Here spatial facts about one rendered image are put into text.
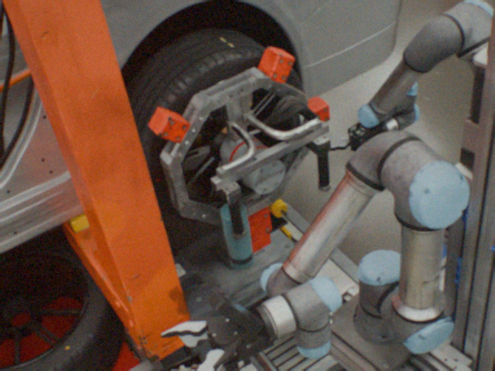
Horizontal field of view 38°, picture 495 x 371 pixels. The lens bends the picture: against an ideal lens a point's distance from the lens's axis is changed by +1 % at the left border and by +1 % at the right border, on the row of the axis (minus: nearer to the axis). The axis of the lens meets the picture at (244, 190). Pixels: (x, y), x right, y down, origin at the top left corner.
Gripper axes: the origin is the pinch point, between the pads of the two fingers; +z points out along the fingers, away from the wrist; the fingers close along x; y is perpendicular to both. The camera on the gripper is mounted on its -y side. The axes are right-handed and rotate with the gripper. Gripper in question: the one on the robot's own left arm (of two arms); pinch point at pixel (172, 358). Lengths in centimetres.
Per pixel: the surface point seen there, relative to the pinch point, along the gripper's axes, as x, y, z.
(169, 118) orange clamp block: 89, -1, -32
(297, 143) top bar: 76, 16, -66
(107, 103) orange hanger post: 52, -30, -10
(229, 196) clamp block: 70, 21, -39
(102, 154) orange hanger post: 53, -17, -6
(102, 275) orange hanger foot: 89, 44, 3
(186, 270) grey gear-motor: 103, 67, -26
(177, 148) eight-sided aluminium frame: 91, 11, -32
